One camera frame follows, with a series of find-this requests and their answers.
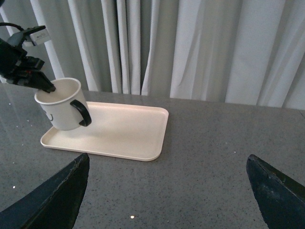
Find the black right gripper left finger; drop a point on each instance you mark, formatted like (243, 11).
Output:
(55, 204)

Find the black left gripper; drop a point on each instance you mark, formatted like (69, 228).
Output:
(20, 69)

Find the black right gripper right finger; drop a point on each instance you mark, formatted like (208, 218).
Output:
(281, 199)

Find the white smiley mug black handle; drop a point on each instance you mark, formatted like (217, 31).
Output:
(66, 107)

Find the cream rectangular tray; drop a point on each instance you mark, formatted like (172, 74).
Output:
(119, 130)

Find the white pleated curtain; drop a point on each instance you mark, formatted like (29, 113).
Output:
(233, 51)

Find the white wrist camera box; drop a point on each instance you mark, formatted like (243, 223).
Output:
(36, 35)

